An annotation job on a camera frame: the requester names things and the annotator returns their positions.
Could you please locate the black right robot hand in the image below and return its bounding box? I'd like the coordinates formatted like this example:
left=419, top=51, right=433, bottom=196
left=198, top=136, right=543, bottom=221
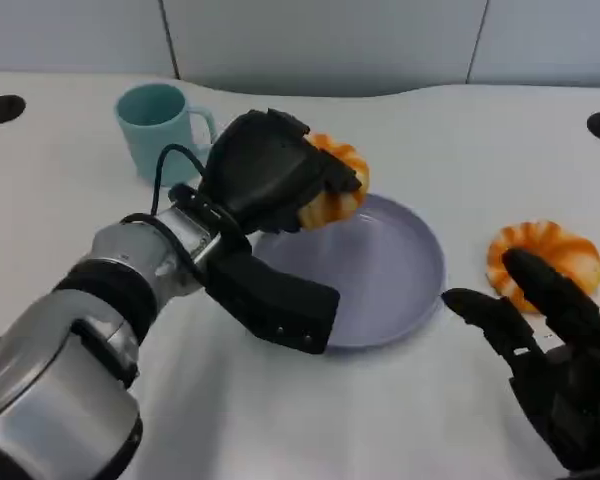
left=440, top=248, right=600, bottom=474

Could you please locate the pale green mug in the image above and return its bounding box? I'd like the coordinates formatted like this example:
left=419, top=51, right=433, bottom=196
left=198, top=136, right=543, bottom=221
left=113, top=83, right=217, bottom=188

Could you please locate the lilac plate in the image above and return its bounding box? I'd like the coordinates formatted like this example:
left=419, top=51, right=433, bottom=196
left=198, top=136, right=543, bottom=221
left=252, top=193, right=447, bottom=350

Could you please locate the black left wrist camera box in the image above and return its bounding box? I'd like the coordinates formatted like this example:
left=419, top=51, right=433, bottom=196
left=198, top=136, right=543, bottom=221
left=204, top=247, right=341, bottom=355

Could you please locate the orange white toy bread roll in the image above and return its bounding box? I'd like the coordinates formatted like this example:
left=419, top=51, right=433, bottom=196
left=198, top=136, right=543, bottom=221
left=486, top=219, right=600, bottom=315
left=299, top=132, right=370, bottom=232

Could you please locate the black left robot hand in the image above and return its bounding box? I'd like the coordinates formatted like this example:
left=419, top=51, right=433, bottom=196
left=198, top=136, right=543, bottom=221
left=198, top=108, right=364, bottom=236

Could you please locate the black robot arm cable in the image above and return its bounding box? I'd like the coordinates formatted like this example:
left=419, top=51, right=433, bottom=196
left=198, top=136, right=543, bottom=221
left=149, top=143, right=212, bottom=217

